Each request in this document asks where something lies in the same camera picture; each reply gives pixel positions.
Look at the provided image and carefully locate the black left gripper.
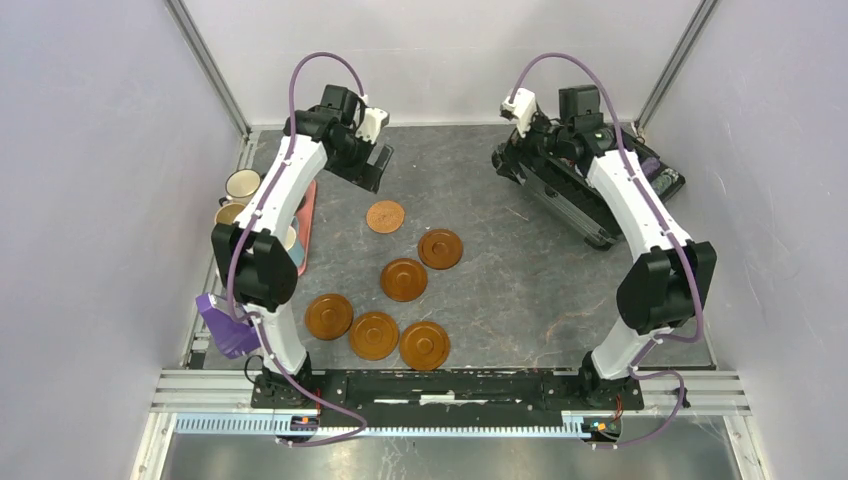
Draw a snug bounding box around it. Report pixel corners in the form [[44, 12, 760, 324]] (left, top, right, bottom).
[[322, 127, 392, 194]]

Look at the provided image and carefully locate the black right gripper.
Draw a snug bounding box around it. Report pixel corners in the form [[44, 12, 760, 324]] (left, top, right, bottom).
[[495, 107, 572, 186]]

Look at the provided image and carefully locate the woven rattan coaster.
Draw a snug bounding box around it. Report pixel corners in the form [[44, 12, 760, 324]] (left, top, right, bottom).
[[366, 200, 405, 234]]

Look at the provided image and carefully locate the brown wooden coaster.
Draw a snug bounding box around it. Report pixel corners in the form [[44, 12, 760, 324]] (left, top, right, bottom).
[[380, 258, 428, 302], [348, 311, 400, 361], [304, 293, 354, 341], [399, 321, 451, 371], [417, 229, 464, 270]]

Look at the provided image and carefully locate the beige mug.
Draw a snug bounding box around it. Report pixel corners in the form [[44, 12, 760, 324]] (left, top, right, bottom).
[[214, 202, 245, 225]]

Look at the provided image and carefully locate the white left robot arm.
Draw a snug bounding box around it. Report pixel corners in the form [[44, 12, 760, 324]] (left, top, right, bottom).
[[211, 85, 393, 408]]

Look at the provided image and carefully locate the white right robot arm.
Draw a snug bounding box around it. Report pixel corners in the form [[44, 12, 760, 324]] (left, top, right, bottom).
[[492, 85, 717, 408]]

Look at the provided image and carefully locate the black poker chip case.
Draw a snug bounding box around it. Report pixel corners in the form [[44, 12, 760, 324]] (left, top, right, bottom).
[[491, 131, 686, 251]]

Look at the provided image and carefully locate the pink tray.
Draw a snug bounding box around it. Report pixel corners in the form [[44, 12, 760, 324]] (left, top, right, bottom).
[[295, 180, 317, 275]]

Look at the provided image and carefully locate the light blue mug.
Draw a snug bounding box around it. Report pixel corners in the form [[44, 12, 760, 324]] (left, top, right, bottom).
[[283, 225, 305, 269]]

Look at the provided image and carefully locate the cream mug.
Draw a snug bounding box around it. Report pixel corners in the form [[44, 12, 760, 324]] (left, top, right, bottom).
[[218, 169, 263, 206]]

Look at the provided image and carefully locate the purple plastic stand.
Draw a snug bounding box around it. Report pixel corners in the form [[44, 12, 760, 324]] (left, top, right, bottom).
[[195, 293, 260, 359]]

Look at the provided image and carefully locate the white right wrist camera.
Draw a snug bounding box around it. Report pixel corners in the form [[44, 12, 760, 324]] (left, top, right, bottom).
[[500, 87, 537, 138]]

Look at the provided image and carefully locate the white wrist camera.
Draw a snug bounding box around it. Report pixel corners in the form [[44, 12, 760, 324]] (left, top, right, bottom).
[[355, 107, 390, 144], [500, 87, 537, 138]]

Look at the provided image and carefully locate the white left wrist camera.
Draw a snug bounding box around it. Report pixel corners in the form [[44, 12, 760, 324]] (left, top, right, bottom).
[[355, 107, 390, 144]]

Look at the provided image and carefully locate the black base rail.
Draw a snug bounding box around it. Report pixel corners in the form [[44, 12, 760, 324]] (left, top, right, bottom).
[[250, 368, 645, 428]]

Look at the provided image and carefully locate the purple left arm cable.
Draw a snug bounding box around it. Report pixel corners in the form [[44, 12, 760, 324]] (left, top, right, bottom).
[[225, 52, 370, 448]]

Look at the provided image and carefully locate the aluminium frame rail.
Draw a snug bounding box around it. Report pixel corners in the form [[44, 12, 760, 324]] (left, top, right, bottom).
[[152, 370, 751, 439]]

